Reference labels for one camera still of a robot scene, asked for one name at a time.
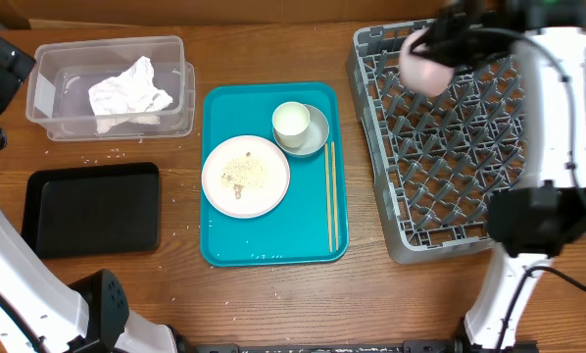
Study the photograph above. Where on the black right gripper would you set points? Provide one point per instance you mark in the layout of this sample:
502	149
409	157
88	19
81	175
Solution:
436	41

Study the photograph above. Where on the small pink bowl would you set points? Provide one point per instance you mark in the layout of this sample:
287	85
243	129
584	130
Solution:
420	75

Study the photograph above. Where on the white napkin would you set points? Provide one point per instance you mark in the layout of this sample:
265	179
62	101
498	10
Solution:
133	91

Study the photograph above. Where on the cream cup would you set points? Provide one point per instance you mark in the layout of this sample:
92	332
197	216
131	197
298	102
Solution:
290	121

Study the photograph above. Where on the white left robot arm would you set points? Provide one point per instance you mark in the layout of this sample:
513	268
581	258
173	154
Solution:
38	312

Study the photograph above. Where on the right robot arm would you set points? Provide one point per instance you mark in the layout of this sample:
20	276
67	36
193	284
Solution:
532	223

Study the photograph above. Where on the grey dishwasher rack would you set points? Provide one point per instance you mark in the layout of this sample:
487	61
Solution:
437	161

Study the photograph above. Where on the clear plastic bin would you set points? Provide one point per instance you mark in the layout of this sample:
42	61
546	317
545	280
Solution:
57	94

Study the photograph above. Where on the right wooden chopstick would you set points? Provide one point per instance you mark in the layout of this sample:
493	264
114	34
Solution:
335	195

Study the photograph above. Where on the wooden chopstick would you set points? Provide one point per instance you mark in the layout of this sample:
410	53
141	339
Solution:
328	197
335	195

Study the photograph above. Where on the black tray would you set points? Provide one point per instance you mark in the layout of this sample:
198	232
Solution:
93	210

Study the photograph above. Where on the grey bowl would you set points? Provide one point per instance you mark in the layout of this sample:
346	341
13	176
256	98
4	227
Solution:
316	136

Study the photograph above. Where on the left wooden chopstick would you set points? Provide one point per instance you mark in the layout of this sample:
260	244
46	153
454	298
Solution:
328	197

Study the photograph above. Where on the large white plate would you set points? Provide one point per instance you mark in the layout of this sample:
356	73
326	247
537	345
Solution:
245	177

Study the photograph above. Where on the teal serving tray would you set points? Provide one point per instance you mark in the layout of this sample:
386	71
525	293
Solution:
295	231

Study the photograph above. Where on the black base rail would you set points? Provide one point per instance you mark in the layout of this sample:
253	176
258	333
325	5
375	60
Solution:
408	346

